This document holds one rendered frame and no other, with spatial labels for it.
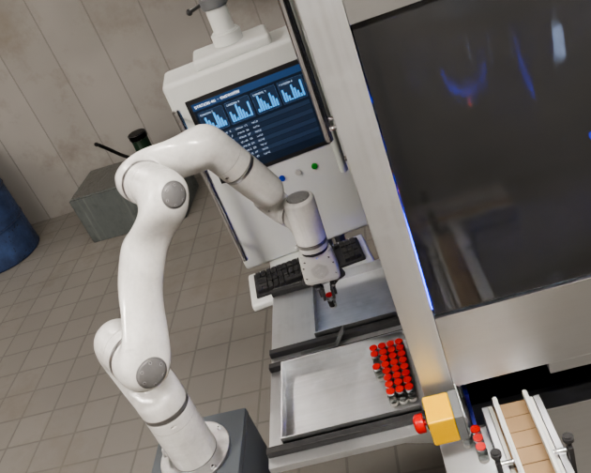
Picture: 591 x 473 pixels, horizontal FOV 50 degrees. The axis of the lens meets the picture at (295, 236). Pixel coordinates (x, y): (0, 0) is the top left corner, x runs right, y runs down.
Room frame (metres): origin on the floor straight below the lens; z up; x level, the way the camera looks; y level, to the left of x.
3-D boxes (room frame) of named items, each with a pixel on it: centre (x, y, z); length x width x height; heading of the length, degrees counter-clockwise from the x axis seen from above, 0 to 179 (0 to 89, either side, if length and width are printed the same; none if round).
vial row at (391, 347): (1.14, -0.11, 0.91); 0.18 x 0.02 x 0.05; 169
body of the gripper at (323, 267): (1.44, -0.03, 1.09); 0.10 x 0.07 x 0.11; 79
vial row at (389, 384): (1.14, -0.09, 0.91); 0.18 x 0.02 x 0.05; 169
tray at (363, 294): (1.48, -0.14, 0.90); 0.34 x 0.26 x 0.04; 79
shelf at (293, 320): (1.33, -0.04, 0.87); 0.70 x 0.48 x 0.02; 169
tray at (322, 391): (1.17, 0.02, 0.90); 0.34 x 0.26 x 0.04; 79
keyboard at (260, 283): (1.86, 0.00, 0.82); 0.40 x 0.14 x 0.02; 87
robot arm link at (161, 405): (1.21, 0.46, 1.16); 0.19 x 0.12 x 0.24; 28
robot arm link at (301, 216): (1.45, -0.04, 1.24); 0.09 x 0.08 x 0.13; 25
